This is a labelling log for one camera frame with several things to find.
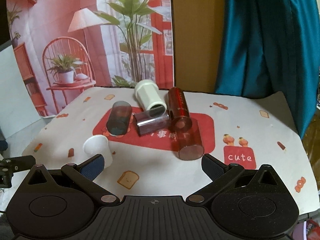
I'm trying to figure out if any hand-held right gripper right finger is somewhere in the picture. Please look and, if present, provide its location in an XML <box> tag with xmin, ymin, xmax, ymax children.
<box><xmin>186</xmin><ymin>154</ymin><xmax>283</xmax><ymax>204</ymax></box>

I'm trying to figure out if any grey transparent cup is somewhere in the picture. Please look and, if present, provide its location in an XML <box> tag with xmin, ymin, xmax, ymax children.
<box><xmin>106</xmin><ymin>101</ymin><xmax>133</xmax><ymax>136</ymax></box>

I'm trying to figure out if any red transparent cup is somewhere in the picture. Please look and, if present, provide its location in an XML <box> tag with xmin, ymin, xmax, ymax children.
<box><xmin>172</xmin><ymin>118</ymin><xmax>205</xmax><ymax>161</ymax></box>

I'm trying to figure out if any white board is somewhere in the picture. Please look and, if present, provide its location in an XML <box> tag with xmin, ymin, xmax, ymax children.
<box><xmin>0</xmin><ymin>44</ymin><xmax>48</xmax><ymax>140</ymax></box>

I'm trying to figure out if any colourful packet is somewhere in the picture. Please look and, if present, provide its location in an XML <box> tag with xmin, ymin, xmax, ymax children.
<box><xmin>292</xmin><ymin>217</ymin><xmax>320</xmax><ymax>240</ymax></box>

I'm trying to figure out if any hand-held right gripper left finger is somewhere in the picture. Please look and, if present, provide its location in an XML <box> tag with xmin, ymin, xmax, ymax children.
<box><xmin>24</xmin><ymin>154</ymin><xmax>120</xmax><ymax>204</ymax></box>

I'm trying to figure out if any dark red printed cup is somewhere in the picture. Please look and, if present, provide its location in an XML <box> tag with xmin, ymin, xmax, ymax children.
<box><xmin>167</xmin><ymin>87</ymin><xmax>193</xmax><ymax>132</ymax></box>

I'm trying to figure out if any printed white tablecloth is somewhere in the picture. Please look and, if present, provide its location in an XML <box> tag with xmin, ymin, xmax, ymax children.
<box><xmin>21</xmin><ymin>86</ymin><xmax>314</xmax><ymax>216</ymax></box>

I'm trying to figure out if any small white cup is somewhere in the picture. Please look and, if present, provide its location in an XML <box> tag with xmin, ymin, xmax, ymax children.
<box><xmin>83</xmin><ymin>135</ymin><xmax>113</xmax><ymax>168</ymax></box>

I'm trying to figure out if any teal curtain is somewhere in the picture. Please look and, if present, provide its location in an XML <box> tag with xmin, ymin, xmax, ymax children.
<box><xmin>214</xmin><ymin>0</ymin><xmax>320</xmax><ymax>139</ymax></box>

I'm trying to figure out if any printed room backdrop cloth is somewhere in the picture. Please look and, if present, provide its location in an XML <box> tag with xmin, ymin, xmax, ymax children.
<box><xmin>6</xmin><ymin>0</ymin><xmax>174</xmax><ymax>118</ymax></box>

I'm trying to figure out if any purple transparent cup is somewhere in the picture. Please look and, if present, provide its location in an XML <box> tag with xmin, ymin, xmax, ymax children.
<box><xmin>133</xmin><ymin>110</ymin><xmax>170</xmax><ymax>137</ymax></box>

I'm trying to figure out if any white ribbed cup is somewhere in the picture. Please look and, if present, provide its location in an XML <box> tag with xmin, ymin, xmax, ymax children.
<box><xmin>134</xmin><ymin>79</ymin><xmax>167</xmax><ymax>117</ymax></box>

